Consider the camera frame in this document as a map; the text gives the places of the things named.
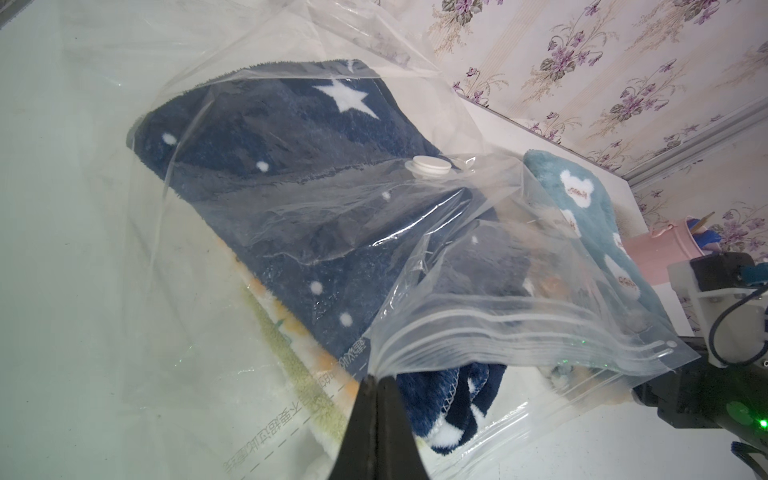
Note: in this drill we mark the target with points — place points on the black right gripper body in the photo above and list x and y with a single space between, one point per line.
699 395

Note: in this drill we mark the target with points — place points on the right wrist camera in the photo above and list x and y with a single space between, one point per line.
727 295

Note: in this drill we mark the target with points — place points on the white vacuum bag valve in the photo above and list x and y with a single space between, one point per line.
429 166

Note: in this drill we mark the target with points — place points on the teal bear pattern blanket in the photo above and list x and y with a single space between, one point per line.
587 208

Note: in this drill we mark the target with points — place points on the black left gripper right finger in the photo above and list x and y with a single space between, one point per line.
397 456

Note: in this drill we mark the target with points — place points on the clear plastic vacuum bag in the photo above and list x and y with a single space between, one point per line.
478 378

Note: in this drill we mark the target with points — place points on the aluminium frame post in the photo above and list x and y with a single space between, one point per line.
732 128

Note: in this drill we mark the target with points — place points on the navy star pattern blanket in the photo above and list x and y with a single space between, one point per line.
299 168

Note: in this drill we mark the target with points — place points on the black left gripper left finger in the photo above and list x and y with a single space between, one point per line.
356 459

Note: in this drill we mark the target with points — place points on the orange checked sunflower blanket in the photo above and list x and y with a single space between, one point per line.
321 383

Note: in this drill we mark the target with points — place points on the pink cup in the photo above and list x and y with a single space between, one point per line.
655 251

